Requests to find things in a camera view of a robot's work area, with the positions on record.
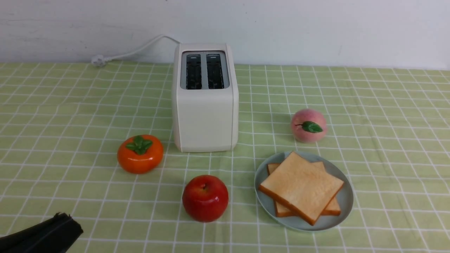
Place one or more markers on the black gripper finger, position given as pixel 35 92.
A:
pixel 55 235

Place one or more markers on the white two-slot toaster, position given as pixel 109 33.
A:
pixel 205 98

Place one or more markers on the green checkered tablecloth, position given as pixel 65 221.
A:
pixel 62 124

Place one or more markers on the toast slice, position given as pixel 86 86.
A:
pixel 332 208
pixel 302 188

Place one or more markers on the red apple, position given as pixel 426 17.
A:
pixel 205 198

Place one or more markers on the light blue plate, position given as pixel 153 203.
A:
pixel 344 197

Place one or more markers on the pink peach with leaf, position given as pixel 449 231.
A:
pixel 308 125

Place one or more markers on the orange persimmon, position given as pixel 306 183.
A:
pixel 140 154

